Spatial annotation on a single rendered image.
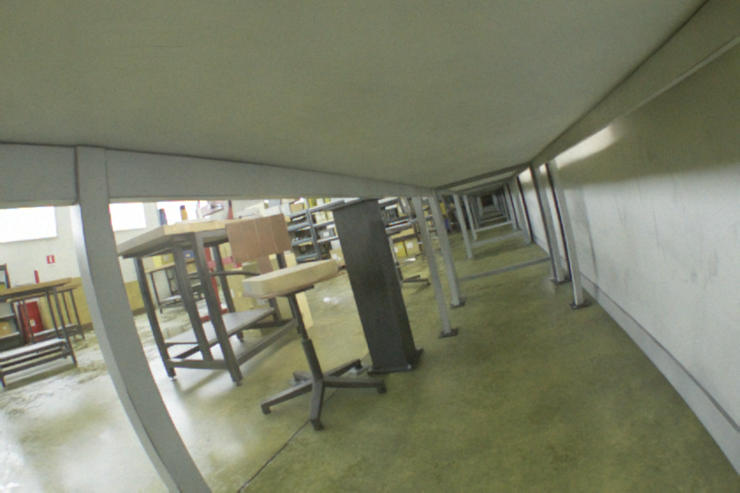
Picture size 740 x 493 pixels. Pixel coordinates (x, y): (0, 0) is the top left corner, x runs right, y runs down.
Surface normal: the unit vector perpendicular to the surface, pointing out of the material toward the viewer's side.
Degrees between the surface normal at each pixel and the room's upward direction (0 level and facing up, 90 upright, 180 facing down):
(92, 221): 90
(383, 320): 90
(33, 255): 90
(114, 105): 180
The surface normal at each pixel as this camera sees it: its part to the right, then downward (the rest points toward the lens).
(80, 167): 0.90, -0.25
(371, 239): -0.36, 0.06
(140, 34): 0.25, 0.97
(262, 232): 0.53, -0.17
